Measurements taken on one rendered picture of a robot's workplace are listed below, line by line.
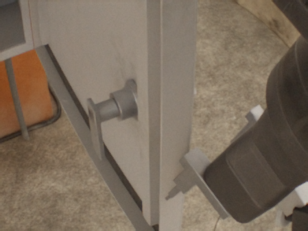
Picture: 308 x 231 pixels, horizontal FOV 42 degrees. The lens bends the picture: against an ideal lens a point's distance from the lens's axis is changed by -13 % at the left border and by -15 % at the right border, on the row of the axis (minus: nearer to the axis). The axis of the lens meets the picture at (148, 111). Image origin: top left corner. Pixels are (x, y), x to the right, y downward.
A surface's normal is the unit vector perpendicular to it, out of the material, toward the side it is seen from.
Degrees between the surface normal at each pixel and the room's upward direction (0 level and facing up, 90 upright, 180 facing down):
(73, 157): 0
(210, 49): 0
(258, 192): 66
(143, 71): 90
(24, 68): 90
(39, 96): 90
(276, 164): 94
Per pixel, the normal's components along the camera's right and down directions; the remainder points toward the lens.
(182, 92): 0.47, 0.61
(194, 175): -0.74, 0.38
